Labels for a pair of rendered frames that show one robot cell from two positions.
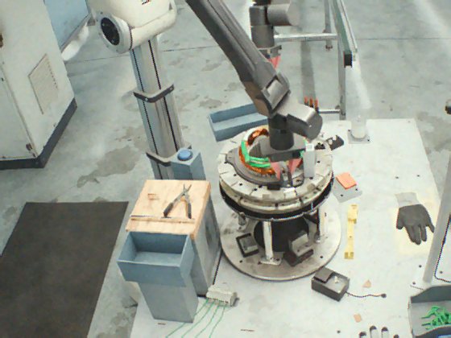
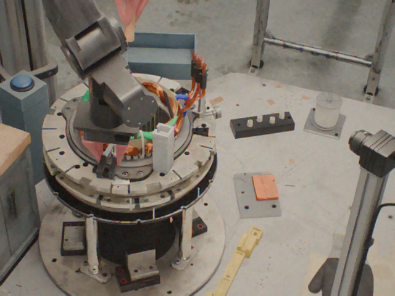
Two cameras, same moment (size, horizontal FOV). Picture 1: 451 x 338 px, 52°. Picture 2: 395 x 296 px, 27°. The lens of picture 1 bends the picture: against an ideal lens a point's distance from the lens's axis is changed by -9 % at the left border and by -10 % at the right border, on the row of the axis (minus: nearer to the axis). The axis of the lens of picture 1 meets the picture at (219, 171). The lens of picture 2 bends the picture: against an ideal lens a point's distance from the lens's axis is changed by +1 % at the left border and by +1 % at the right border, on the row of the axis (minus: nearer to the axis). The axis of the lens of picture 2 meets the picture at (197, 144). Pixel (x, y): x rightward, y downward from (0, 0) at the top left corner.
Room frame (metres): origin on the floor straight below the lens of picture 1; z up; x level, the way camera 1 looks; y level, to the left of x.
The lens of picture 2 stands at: (-0.03, -0.37, 2.13)
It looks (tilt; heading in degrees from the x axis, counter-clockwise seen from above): 44 degrees down; 4
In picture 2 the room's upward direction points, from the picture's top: 3 degrees clockwise
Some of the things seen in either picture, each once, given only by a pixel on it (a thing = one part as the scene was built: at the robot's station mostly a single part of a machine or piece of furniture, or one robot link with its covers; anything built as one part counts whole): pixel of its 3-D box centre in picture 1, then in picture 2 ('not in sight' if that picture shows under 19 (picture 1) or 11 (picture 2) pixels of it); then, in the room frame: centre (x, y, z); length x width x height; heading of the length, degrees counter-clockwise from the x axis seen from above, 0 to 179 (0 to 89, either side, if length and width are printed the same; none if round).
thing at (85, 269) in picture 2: (270, 259); (95, 271); (0.97, -0.10, 0.81); 0.07 x 0.03 x 0.01; 64
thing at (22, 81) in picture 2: (184, 154); (21, 81); (1.25, 0.10, 1.04); 0.04 x 0.04 x 0.01
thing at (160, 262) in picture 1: (165, 281); not in sight; (0.86, 0.20, 0.92); 0.17 x 0.11 x 0.28; 72
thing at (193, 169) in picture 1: (192, 186); (29, 129); (1.25, 0.10, 0.91); 0.07 x 0.07 x 0.25; 57
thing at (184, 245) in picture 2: (320, 212); (185, 224); (1.03, -0.27, 0.91); 0.02 x 0.02 x 0.21
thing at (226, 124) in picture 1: (252, 147); (139, 97); (1.37, -0.13, 0.92); 0.25 x 0.11 x 0.28; 96
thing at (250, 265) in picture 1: (281, 231); (133, 232); (1.08, -0.16, 0.80); 0.39 x 0.39 x 0.01
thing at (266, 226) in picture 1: (267, 237); (92, 237); (0.97, -0.10, 0.91); 0.02 x 0.02 x 0.21
